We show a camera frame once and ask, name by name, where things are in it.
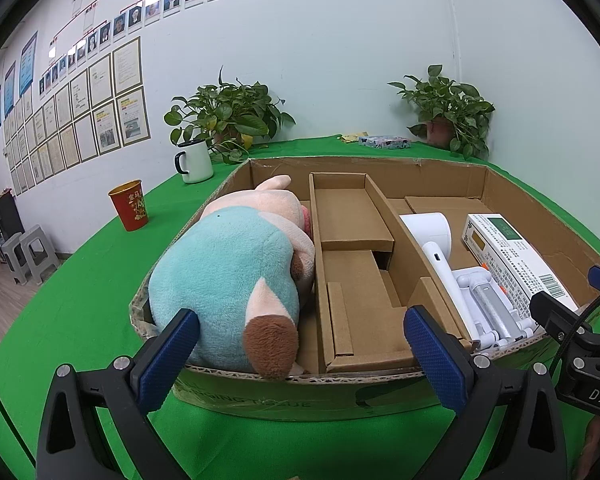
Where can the group of framed wall documents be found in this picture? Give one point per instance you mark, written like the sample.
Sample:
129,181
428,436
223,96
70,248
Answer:
80,125

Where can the row of blue wall posters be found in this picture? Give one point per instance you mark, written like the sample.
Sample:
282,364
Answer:
26,60

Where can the large cardboard box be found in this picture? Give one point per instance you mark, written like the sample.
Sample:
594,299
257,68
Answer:
530,200

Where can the yellow packet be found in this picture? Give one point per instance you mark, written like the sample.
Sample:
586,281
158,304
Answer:
352,137

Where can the white folding phone stand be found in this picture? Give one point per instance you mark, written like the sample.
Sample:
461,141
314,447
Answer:
490,305

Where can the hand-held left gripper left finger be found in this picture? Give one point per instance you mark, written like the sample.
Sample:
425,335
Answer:
165,365

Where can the row of wall portrait photos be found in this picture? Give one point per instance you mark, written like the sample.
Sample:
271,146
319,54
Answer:
145,5

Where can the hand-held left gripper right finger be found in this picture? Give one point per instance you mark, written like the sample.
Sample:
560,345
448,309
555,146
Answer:
435,360

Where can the white hair dryer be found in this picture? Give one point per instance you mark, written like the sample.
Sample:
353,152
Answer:
430,235

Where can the white and green medicine box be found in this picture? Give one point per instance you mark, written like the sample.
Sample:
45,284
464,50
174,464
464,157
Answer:
515,250

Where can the brown cardboard divider insert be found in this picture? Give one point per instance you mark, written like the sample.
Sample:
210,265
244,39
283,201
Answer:
350,220

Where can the black cabinet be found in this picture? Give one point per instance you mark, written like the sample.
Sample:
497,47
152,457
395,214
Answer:
7,215

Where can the blue patterned packet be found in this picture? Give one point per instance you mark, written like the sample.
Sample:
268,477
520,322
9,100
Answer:
385,142

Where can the teal and pink plush toy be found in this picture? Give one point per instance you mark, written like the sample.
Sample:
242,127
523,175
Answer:
220,270

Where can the leafy potted plant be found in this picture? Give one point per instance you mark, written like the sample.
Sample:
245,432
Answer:
230,110

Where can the green tablecloth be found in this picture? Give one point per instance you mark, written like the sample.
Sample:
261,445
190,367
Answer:
80,310

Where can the potted plant in terracotta pot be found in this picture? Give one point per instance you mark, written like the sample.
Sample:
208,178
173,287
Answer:
450,105

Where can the white enamel mug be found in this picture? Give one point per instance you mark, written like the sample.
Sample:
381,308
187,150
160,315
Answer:
197,162

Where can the red paper cup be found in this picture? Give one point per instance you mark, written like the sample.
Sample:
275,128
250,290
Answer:
130,207

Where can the grey plastic stool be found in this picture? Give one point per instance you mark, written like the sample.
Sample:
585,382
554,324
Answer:
11,257
42,255

